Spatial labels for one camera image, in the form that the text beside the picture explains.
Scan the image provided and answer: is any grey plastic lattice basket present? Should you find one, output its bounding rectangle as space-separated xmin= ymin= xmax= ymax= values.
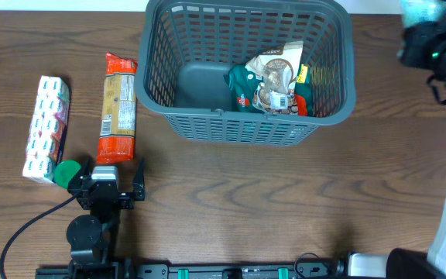
xmin=135 ymin=0 xmax=356 ymax=146

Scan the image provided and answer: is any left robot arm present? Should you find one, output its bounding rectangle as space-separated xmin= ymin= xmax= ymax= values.
xmin=66 ymin=160 xmax=145 ymax=276

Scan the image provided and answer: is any black mounting rail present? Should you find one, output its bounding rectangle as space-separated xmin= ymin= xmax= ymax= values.
xmin=34 ymin=259 xmax=347 ymax=279

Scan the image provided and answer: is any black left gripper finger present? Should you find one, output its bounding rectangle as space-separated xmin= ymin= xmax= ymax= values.
xmin=132 ymin=159 xmax=145 ymax=194
xmin=74 ymin=158 xmax=91 ymax=184

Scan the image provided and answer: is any orange biscuit package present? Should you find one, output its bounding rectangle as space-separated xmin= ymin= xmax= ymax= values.
xmin=96 ymin=53 xmax=137 ymax=164

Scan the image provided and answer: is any green lid jar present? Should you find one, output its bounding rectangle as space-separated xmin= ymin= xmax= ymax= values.
xmin=53 ymin=160 xmax=81 ymax=189

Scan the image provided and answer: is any green Nescafe coffee bag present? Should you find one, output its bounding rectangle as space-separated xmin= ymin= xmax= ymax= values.
xmin=224 ymin=64 xmax=314 ymax=116

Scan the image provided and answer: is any white tissue multipack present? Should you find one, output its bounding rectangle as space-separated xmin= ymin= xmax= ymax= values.
xmin=22 ymin=75 xmax=70 ymax=184

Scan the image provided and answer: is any pale green wipes packet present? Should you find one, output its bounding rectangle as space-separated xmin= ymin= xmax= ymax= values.
xmin=400 ymin=0 xmax=446 ymax=29

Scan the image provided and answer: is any beige brown snack pouch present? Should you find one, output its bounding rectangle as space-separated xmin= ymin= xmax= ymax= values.
xmin=245 ymin=41 xmax=304 ymax=115

